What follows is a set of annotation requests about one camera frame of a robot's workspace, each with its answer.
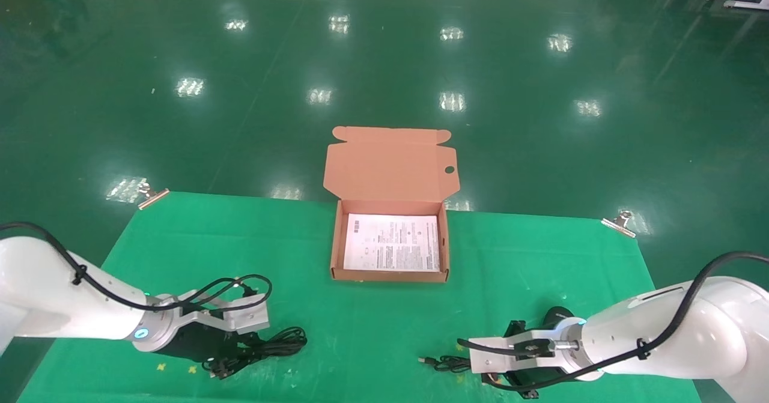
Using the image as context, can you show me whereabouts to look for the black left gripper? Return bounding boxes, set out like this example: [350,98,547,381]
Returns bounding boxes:
[156,323,270,366]

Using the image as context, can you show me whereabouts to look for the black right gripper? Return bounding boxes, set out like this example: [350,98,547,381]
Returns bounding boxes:
[481,305,579,401]

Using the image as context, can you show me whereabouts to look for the black data cable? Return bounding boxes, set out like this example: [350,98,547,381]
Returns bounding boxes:
[202,327,309,381]

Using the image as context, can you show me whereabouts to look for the orange cardboard box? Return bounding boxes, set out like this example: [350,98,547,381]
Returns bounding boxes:
[323,126,461,283]

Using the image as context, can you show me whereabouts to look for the green table cloth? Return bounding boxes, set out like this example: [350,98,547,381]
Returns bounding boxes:
[15,192,701,403]

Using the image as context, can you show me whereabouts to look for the white printed leaflet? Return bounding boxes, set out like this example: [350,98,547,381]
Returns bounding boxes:
[343,213,442,272]

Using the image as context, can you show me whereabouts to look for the metal cloth clip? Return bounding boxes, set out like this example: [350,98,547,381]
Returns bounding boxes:
[137,180,171,211]
[601,210,637,238]

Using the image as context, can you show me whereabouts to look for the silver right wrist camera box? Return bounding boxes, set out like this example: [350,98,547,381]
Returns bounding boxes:
[468,330,558,375]

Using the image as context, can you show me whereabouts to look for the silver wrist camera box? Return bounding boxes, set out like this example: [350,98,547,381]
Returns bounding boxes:
[179,298,270,335]
[468,330,558,375]

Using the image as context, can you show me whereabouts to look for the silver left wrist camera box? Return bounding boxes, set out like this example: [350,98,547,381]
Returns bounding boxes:
[179,298,270,335]

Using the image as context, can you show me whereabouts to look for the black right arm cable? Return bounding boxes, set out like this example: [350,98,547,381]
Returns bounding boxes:
[457,251,769,387]

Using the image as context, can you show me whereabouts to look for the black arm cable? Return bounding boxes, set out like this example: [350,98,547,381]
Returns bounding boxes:
[457,251,769,387]
[0,222,273,317]

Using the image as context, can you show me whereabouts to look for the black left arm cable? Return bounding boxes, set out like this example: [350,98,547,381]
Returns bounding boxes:
[0,222,273,317]

